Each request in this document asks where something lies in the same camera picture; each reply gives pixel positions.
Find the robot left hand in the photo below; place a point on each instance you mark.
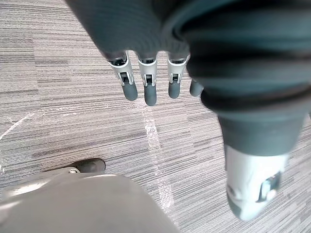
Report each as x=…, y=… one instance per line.
x=218, y=60

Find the dark robot foot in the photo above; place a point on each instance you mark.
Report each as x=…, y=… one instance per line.
x=91, y=165

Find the silver robot leg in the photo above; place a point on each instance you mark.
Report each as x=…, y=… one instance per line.
x=80, y=204

